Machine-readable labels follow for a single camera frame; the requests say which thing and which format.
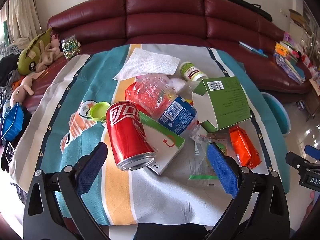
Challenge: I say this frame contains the red plastic wrapper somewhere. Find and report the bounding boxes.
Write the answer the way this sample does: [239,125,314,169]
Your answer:
[124,81,140,110]

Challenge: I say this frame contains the blue and white booklet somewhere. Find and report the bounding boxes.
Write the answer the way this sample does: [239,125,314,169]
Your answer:
[239,41,268,58]

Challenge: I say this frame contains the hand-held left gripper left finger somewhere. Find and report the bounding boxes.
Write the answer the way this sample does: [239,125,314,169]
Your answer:
[23,142,110,240]

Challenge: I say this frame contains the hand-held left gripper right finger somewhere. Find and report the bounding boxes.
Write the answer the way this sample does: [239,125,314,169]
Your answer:
[202,142,290,240]

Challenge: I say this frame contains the green plush toy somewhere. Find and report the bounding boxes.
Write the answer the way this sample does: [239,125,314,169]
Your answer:
[17,29,54,75]

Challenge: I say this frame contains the black bag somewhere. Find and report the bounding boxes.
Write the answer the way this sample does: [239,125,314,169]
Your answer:
[225,0,273,22]

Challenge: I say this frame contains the clear wrapper with green print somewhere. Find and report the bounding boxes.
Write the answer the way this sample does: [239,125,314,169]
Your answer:
[189,132,228,187]

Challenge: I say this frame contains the green plastic lid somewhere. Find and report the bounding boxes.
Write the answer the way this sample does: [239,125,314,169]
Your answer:
[90,102,111,122]

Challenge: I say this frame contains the red soda can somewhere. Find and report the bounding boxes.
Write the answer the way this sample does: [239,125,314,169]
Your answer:
[106,101,157,172]

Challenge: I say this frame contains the person's right hand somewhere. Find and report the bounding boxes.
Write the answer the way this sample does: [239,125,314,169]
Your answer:
[304,190,320,230]

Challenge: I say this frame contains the dark red leather sofa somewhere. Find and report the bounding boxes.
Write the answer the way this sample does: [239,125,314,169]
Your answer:
[19,0,313,120]

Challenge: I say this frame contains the white paper towel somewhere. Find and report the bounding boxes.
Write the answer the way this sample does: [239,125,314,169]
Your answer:
[112,47,181,81]

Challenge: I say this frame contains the pile of colourful books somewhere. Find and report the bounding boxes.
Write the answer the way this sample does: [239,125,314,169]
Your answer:
[274,32,307,84]

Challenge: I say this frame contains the pile of dark clothes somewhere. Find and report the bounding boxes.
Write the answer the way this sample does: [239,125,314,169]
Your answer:
[0,42,22,87]

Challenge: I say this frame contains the blue plastic basket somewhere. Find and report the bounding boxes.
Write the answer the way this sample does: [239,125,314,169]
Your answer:
[1,102,24,141]

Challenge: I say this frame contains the orange snack packet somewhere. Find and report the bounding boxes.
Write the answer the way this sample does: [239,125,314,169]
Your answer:
[229,126,262,169]

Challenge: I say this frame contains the crushed clear plastic bottle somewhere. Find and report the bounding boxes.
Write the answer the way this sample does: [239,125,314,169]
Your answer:
[125,74,201,138]

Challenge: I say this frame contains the white carton with green stripe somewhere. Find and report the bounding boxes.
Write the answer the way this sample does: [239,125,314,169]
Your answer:
[101,111,186,175]

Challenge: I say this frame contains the cream curtain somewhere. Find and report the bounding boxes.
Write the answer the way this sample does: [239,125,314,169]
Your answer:
[7,0,41,44]

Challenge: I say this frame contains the clear jar of beads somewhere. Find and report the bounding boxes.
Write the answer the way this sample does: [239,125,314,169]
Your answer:
[61,34,82,59]

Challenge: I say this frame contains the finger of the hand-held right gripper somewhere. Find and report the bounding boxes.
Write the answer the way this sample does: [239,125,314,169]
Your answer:
[285,151,314,178]
[304,145,320,160]

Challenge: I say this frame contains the pink plush toy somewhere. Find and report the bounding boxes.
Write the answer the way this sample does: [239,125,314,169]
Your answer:
[10,70,47,103]

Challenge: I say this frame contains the green cardboard box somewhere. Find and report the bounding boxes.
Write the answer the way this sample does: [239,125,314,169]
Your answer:
[192,76,252,130]

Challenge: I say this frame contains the cardboard boxes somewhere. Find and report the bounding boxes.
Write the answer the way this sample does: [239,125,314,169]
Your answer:
[288,8,313,32]

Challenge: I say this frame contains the white bottle with green label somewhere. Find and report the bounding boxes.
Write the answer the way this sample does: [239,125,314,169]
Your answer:
[179,61,209,82]

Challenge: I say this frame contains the tan rabbit plush toy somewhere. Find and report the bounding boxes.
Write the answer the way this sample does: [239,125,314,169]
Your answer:
[36,35,66,72]

